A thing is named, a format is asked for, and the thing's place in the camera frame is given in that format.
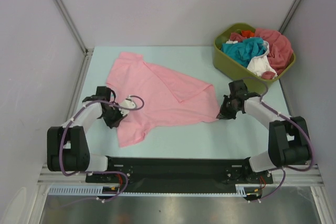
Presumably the coral red t shirt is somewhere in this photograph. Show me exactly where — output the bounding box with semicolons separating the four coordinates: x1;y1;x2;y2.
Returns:
229;28;293;80

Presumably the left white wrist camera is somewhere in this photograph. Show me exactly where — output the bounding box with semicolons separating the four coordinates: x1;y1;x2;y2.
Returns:
119;95;137;116

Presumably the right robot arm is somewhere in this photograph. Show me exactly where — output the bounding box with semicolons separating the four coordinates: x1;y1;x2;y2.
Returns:
217;79;314;183

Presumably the pink t shirt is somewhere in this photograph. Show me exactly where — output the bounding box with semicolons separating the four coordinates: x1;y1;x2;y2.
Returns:
106;52;219;147

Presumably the orange t shirt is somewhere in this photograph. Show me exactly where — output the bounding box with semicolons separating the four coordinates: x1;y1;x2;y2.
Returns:
241;30;255;38

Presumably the olive green plastic bin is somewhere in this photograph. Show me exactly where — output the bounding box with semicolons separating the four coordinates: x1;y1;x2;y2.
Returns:
213;23;296;93

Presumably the aluminium frame rail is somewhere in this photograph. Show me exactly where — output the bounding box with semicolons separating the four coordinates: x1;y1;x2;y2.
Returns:
36;163;324;186

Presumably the white slotted cable duct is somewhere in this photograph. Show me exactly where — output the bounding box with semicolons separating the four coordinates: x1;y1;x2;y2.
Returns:
48;185;261;197

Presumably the teal t shirt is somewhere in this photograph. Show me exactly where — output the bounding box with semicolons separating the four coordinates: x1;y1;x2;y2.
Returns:
221;37;268;68

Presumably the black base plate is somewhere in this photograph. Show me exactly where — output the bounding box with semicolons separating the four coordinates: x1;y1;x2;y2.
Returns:
85;157;274;194

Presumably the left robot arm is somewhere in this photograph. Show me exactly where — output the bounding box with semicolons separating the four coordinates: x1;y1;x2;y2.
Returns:
47;86;125;182

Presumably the white t shirt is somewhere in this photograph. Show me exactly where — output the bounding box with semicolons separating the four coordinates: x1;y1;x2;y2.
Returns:
227;39;279;78

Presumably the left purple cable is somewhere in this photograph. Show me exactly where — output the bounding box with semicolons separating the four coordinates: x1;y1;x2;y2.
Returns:
49;94;145;205

